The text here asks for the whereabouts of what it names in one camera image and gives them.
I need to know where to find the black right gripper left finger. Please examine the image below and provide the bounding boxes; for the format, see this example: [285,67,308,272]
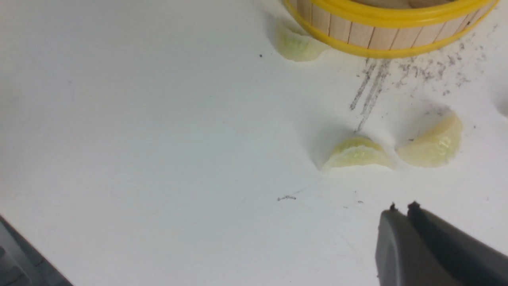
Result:
[375,203,462,286]

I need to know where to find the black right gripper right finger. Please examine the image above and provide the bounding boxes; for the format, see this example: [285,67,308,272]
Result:
[407,201,508,286]

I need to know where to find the bamboo steamer tray yellow rim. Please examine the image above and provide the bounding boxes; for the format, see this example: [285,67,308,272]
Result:
[283,0,498,59]

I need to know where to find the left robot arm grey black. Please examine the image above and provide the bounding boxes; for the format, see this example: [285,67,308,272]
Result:
[1,217,71,286]

